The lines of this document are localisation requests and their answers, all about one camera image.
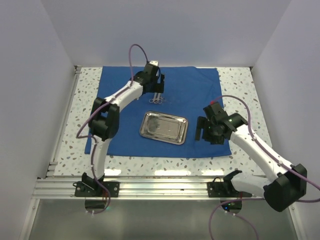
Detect steel surgical scissors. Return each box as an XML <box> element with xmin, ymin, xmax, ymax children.
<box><xmin>149</xmin><ymin>92</ymin><xmax>158</xmax><ymax>104</ymax></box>

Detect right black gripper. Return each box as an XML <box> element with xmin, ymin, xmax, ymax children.
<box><xmin>194</xmin><ymin>116</ymin><xmax>225</xmax><ymax>145</ymax></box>

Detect blue surgical cloth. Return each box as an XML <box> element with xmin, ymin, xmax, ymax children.
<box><xmin>107</xmin><ymin>66</ymin><xmax>231</xmax><ymax>158</ymax></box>

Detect purple cable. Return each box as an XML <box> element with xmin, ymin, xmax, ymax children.
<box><xmin>208</xmin><ymin>94</ymin><xmax>320</xmax><ymax>240</ymax></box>
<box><xmin>75</xmin><ymin>44</ymin><xmax>151</xmax><ymax>215</ymax></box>

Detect steel instrument tray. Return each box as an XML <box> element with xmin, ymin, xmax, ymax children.
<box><xmin>139</xmin><ymin>111</ymin><xmax>189</xmax><ymax>145</ymax></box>

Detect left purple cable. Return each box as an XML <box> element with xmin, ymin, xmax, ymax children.
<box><xmin>75</xmin><ymin>44</ymin><xmax>151</xmax><ymax>215</ymax></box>

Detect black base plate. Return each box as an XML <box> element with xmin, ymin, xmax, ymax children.
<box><xmin>206</xmin><ymin>177</ymin><xmax>253</xmax><ymax>198</ymax></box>
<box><xmin>72</xmin><ymin>181</ymin><xmax>120</xmax><ymax>198</ymax></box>

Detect aluminium mounting rail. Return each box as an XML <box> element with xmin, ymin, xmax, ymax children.
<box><xmin>32</xmin><ymin>174</ymin><xmax>266</xmax><ymax>200</ymax></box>

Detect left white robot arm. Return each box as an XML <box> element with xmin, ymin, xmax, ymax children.
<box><xmin>81</xmin><ymin>60</ymin><xmax>165</xmax><ymax>197</ymax></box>

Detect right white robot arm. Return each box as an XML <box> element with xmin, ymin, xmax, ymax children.
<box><xmin>195</xmin><ymin>102</ymin><xmax>307</xmax><ymax>212</ymax></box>

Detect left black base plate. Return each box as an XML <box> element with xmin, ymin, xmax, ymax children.
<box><xmin>72</xmin><ymin>181</ymin><xmax>120</xmax><ymax>198</ymax></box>

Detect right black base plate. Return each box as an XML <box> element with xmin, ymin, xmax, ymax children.
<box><xmin>206</xmin><ymin>177</ymin><xmax>253</xmax><ymax>198</ymax></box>

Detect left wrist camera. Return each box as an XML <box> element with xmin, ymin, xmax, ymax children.
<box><xmin>148</xmin><ymin>60</ymin><xmax>159</xmax><ymax>67</ymax></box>

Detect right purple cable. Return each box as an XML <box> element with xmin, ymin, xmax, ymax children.
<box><xmin>208</xmin><ymin>94</ymin><xmax>320</xmax><ymax>240</ymax></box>

